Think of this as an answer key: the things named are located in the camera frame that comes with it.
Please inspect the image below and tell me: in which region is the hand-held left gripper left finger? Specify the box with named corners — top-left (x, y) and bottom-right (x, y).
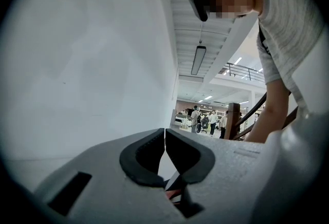
top-left (119, 127), bottom-right (166, 188)

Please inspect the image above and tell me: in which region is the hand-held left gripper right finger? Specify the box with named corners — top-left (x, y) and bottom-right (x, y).
top-left (165, 128), bottom-right (215, 184)

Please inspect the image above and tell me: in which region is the person's right forearm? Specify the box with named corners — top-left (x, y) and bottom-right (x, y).
top-left (244, 79), bottom-right (293, 144)

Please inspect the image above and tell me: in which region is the white shelf unit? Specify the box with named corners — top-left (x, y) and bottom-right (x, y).
top-left (175, 109), bottom-right (190, 129)

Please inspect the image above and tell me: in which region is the black metal balcony railing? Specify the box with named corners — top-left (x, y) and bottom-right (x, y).
top-left (225, 62), bottom-right (266, 81)

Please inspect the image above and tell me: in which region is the rectangular ceiling lamp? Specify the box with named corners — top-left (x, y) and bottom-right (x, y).
top-left (190, 45), bottom-right (207, 76)

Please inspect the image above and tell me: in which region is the grey striped t-shirt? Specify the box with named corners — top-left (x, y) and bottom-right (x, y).
top-left (253, 0), bottom-right (325, 116)

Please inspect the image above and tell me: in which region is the black backpack strap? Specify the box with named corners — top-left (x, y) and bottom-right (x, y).
top-left (258, 24), bottom-right (271, 55)

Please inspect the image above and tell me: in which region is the black head-mounted camera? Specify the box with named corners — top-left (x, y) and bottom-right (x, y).
top-left (188, 0), bottom-right (209, 23)

